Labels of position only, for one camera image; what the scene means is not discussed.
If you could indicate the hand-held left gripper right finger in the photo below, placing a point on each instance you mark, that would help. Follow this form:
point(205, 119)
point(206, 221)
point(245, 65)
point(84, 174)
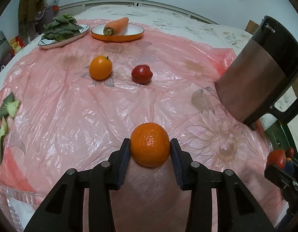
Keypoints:
point(176, 164)

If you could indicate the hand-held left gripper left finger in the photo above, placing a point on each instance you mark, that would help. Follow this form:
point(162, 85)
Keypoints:
point(124, 164)

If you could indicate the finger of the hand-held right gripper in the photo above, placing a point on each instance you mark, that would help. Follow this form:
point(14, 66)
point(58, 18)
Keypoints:
point(276, 174)
point(288, 165)

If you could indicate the small red apple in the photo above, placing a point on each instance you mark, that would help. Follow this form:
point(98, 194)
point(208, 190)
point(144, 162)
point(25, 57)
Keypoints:
point(290, 152)

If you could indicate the red tomato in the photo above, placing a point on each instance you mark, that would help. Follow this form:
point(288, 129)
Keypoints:
point(277, 158)

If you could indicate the orange citrus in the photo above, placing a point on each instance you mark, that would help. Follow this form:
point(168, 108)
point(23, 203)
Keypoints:
point(150, 145)

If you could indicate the green rectangular tray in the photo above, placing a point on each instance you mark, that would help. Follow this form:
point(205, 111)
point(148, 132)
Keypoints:
point(274, 135)

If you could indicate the pink plastic sheet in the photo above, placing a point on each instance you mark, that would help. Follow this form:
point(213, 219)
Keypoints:
point(66, 116)

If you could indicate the dark red apple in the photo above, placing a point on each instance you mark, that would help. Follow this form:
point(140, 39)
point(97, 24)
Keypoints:
point(141, 74)

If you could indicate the black and steel electric kettle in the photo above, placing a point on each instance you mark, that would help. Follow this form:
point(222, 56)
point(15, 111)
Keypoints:
point(255, 77)

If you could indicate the yellow persimmon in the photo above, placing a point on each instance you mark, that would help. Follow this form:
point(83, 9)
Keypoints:
point(100, 68)

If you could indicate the orange rimmed plate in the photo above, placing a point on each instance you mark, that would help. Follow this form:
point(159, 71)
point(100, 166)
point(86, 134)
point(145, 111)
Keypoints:
point(129, 35)

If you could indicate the carrot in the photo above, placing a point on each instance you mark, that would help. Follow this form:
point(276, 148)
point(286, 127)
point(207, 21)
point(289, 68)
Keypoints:
point(117, 25)

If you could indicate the white plate dark rim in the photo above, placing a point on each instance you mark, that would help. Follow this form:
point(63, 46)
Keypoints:
point(52, 44)

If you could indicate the brown cardboard box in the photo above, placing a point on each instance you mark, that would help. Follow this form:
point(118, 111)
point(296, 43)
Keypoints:
point(252, 26)

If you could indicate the white floral bedsheet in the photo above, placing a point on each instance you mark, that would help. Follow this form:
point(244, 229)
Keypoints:
point(175, 17)

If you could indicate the green leafy vegetable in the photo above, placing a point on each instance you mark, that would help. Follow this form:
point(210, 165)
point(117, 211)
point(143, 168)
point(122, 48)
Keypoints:
point(59, 29)

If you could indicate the red and yellow box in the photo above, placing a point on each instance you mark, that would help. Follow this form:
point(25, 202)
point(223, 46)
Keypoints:
point(17, 44)

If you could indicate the grey printed bag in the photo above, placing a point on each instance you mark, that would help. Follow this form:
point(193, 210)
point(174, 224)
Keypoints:
point(1, 50)

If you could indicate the olive hanging clothing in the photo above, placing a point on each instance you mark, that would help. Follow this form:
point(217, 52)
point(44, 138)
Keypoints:
point(30, 0)

